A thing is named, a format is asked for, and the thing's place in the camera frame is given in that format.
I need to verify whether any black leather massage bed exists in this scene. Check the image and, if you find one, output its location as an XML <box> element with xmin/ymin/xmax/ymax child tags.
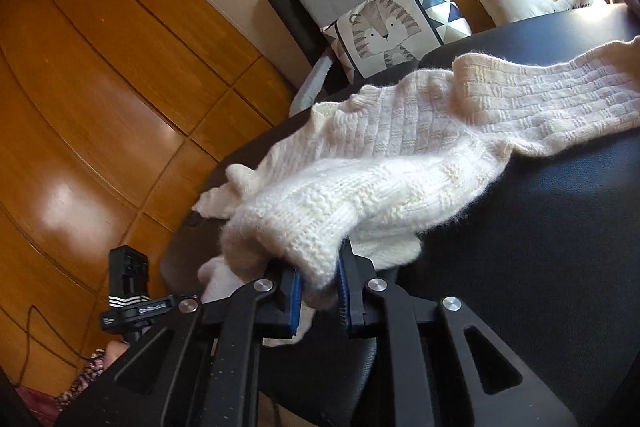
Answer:
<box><xmin>160</xmin><ymin>4</ymin><xmax>640</xmax><ymax>427</ymax></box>

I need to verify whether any white knitted scarf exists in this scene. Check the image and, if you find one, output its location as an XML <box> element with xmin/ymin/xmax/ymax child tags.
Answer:
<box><xmin>192</xmin><ymin>34</ymin><xmax>640</xmax><ymax>348</ymax></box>

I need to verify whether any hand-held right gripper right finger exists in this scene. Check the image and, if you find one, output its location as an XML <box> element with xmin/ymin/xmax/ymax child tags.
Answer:
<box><xmin>337</xmin><ymin>242</ymin><xmax>593</xmax><ymax>427</ymax></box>

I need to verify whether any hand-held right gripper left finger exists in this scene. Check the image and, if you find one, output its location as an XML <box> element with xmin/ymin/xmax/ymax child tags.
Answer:
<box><xmin>52</xmin><ymin>266</ymin><xmax>304</xmax><ymax>427</ymax></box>

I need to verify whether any person's floral clothing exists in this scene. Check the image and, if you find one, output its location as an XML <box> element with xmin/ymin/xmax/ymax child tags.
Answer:
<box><xmin>20</xmin><ymin>346</ymin><xmax>110</xmax><ymax>427</ymax></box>

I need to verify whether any black cable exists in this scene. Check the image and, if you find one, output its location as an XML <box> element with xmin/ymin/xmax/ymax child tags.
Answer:
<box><xmin>17</xmin><ymin>304</ymin><xmax>101</xmax><ymax>390</ymax></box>

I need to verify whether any tiger print cushion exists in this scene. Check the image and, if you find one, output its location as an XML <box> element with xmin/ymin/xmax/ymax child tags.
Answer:
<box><xmin>320</xmin><ymin>0</ymin><xmax>473</xmax><ymax>82</ymax></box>

